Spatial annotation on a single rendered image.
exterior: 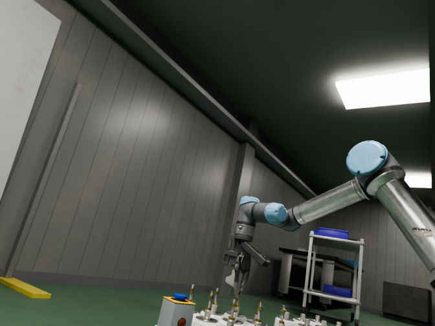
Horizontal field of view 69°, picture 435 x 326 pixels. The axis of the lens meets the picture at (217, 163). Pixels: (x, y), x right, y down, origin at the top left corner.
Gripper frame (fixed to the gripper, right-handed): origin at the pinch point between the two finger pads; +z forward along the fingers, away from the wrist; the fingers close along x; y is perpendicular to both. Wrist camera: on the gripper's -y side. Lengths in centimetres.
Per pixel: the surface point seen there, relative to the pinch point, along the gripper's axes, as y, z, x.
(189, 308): -1.5, 4.7, 29.5
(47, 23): 182, -151, 32
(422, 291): -31, -29, -654
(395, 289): 14, -23, -656
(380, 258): 58, -89, -771
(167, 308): 3.3, 5.9, 33.3
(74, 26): 201, -175, 6
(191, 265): 203, 5, -231
